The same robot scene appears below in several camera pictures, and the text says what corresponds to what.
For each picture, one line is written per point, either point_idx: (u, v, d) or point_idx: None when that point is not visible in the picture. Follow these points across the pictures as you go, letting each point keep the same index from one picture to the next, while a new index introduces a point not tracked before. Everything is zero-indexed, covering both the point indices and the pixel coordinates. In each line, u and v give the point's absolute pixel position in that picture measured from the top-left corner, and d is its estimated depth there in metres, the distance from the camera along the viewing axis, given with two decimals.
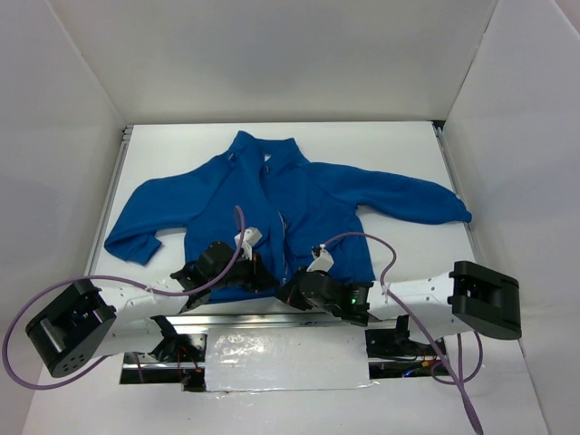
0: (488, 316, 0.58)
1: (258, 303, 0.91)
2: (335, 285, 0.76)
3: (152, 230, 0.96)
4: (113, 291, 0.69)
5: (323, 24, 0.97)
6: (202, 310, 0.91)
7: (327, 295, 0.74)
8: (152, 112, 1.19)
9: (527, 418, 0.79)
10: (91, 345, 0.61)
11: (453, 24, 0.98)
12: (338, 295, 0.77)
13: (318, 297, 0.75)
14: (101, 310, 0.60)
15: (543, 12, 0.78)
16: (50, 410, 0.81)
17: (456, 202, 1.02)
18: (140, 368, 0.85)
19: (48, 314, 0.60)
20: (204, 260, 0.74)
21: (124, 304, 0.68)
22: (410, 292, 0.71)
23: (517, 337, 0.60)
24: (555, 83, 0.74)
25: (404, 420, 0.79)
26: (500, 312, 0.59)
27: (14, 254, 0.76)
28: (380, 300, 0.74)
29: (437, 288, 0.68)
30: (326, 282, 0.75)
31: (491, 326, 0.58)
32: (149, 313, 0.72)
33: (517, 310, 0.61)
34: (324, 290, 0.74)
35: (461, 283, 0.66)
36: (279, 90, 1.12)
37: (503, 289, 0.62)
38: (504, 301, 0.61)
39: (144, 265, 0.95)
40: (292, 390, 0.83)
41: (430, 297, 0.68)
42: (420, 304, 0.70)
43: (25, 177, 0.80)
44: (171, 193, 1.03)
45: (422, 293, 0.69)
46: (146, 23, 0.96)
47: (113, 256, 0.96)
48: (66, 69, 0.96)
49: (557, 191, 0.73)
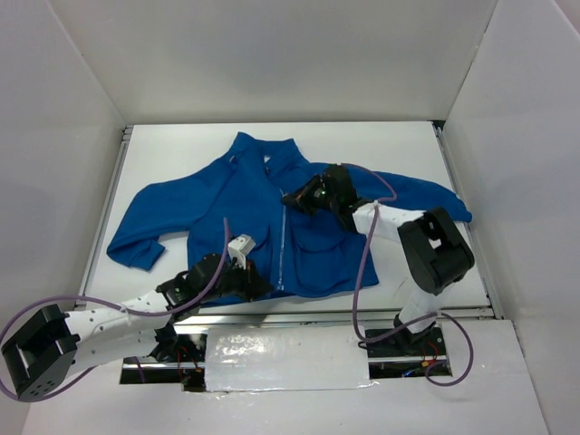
0: (420, 248, 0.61)
1: (261, 304, 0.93)
2: (350, 184, 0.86)
3: (155, 235, 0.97)
4: (81, 316, 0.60)
5: (324, 24, 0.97)
6: (210, 311, 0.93)
7: (339, 183, 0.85)
8: (152, 111, 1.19)
9: (528, 418, 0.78)
10: (59, 372, 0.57)
11: (452, 24, 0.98)
12: (347, 191, 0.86)
13: (331, 180, 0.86)
14: (63, 340, 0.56)
15: (544, 13, 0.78)
16: (50, 410, 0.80)
17: (456, 201, 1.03)
18: (140, 368, 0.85)
19: (17, 339, 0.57)
20: (196, 273, 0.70)
21: (92, 330, 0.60)
22: (391, 211, 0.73)
23: (434, 290, 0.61)
24: (555, 85, 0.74)
25: (405, 420, 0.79)
26: (434, 256, 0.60)
27: (14, 255, 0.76)
28: (364, 212, 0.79)
29: (406, 214, 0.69)
30: (345, 175, 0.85)
31: (419, 260, 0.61)
32: (127, 331, 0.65)
33: (452, 270, 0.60)
34: (337, 180, 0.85)
35: (432, 231, 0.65)
36: (279, 89, 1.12)
37: (460, 255, 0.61)
38: (453, 258, 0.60)
39: (149, 271, 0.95)
40: (292, 390, 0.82)
41: (395, 218, 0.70)
42: (387, 222, 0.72)
43: (24, 176, 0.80)
44: (174, 198, 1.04)
45: (391, 215, 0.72)
46: (146, 21, 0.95)
47: (116, 261, 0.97)
48: (66, 68, 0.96)
49: (556, 192, 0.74)
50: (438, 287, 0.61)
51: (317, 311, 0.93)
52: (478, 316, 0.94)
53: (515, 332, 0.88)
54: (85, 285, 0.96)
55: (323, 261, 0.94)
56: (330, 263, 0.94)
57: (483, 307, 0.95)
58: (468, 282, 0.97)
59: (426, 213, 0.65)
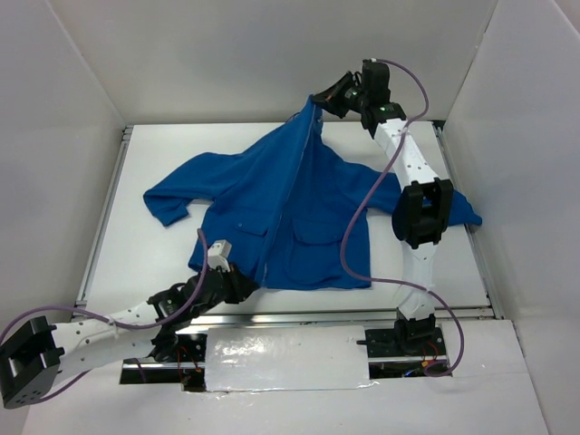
0: (411, 214, 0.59)
1: (259, 304, 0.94)
2: (383, 82, 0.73)
3: (187, 198, 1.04)
4: (68, 327, 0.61)
5: (324, 24, 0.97)
6: (212, 312, 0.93)
7: (372, 74, 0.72)
8: (152, 111, 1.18)
9: (528, 418, 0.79)
10: (45, 382, 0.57)
11: (452, 23, 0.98)
12: (380, 90, 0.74)
13: (364, 72, 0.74)
14: (47, 353, 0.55)
15: (543, 13, 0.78)
16: (48, 410, 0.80)
17: (466, 206, 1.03)
18: (141, 368, 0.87)
19: (6, 349, 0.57)
20: (190, 285, 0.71)
21: (79, 343, 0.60)
22: (411, 152, 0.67)
23: (406, 242, 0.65)
24: (555, 85, 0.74)
25: (404, 420, 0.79)
26: (415, 221, 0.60)
27: (14, 254, 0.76)
28: (387, 133, 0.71)
29: (420, 171, 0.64)
30: (381, 70, 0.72)
31: (405, 219, 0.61)
32: (114, 343, 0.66)
33: (424, 234, 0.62)
34: (372, 73, 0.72)
35: (431, 195, 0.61)
36: (279, 88, 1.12)
37: (434, 222, 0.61)
38: (425, 224, 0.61)
39: (165, 227, 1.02)
40: (291, 390, 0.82)
41: (410, 169, 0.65)
42: (401, 167, 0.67)
43: (25, 175, 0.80)
44: (218, 166, 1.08)
45: (407, 162, 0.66)
46: (146, 21, 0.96)
47: (145, 207, 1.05)
48: (66, 68, 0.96)
49: (555, 192, 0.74)
50: (412, 242, 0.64)
51: (317, 311, 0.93)
52: (478, 316, 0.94)
53: (515, 332, 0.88)
54: (86, 285, 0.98)
55: (319, 256, 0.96)
56: (324, 258, 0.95)
57: (483, 307, 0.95)
58: (468, 283, 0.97)
59: (437, 180, 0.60)
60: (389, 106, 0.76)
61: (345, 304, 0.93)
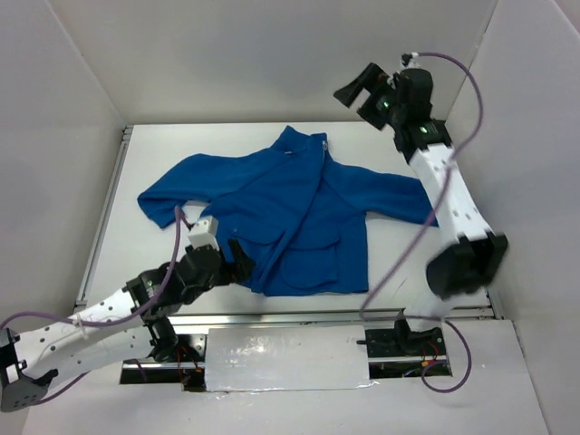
0: (458, 272, 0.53)
1: (259, 304, 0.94)
2: (427, 97, 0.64)
3: (181, 199, 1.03)
4: (32, 337, 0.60)
5: (323, 24, 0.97)
6: (213, 312, 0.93)
7: (416, 91, 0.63)
8: (152, 111, 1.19)
9: (528, 418, 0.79)
10: (33, 387, 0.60)
11: (452, 23, 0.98)
12: (422, 106, 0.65)
13: (404, 82, 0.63)
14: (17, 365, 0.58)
15: (543, 14, 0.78)
16: (48, 410, 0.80)
17: None
18: (141, 368, 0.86)
19: None
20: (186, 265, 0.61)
21: (43, 352, 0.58)
22: (459, 195, 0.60)
23: (440, 294, 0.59)
24: (555, 86, 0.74)
25: (404, 420, 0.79)
26: (460, 278, 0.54)
27: (14, 253, 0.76)
28: (430, 164, 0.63)
29: (468, 222, 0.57)
30: (427, 82, 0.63)
31: (448, 275, 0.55)
32: (90, 342, 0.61)
33: (463, 288, 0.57)
34: (417, 88, 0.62)
35: (480, 252, 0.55)
36: (278, 88, 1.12)
37: (478, 277, 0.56)
38: (469, 280, 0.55)
39: (162, 228, 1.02)
40: (291, 390, 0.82)
41: (457, 216, 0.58)
42: (445, 209, 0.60)
43: (25, 175, 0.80)
44: (217, 169, 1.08)
45: (453, 207, 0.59)
46: (146, 21, 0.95)
47: (140, 209, 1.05)
48: (66, 68, 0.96)
49: (555, 192, 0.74)
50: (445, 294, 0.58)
51: (317, 311, 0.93)
52: (477, 316, 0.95)
53: (515, 332, 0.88)
54: (86, 285, 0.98)
55: (315, 260, 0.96)
56: (320, 263, 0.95)
57: (483, 307, 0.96)
58: None
59: (488, 236, 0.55)
60: (430, 126, 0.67)
61: (344, 304, 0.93)
